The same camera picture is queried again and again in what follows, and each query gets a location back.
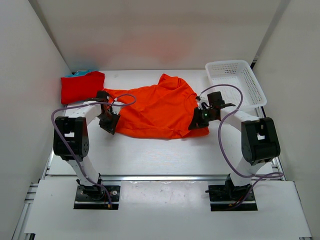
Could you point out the orange t shirt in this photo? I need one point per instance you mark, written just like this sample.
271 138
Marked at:
160 111

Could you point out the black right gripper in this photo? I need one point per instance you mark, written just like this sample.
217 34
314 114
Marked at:
197 119

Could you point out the red t shirt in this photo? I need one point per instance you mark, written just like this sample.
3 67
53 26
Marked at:
81 87

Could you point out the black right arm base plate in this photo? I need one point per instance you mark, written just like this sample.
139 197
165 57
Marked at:
226 199

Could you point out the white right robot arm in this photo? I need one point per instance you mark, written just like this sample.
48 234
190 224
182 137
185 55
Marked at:
259 140

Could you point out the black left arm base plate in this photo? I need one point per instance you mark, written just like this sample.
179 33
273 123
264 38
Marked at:
94 198

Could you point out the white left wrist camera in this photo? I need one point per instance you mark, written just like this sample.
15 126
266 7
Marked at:
116 107

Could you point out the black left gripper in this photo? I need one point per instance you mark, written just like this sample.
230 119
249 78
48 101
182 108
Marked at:
110 121

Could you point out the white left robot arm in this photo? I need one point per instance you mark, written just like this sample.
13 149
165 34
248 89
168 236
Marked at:
71 137

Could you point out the white wire rack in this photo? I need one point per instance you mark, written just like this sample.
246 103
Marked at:
228 76

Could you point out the teal t shirt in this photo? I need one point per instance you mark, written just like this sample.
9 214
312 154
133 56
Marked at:
79 73

